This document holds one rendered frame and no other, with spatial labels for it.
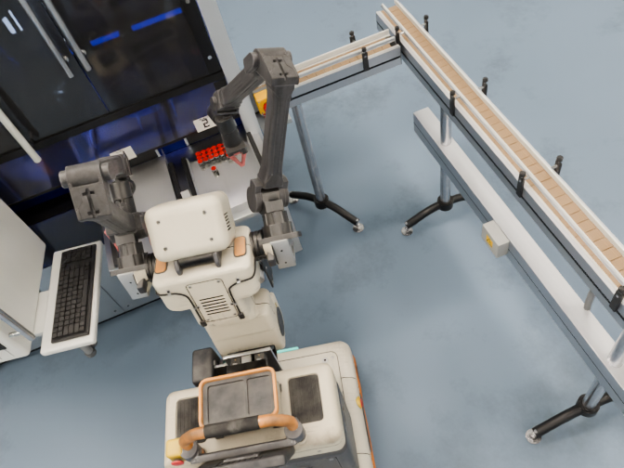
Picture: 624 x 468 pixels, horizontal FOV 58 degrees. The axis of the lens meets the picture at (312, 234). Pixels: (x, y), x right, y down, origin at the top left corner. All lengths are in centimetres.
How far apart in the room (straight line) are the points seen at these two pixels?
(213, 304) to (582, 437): 162
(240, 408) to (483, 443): 118
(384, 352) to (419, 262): 51
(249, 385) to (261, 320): 23
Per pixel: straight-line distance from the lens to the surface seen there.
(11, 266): 226
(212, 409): 173
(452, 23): 429
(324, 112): 370
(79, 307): 221
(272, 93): 145
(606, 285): 181
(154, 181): 235
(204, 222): 148
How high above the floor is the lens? 244
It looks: 53 degrees down
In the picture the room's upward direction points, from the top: 17 degrees counter-clockwise
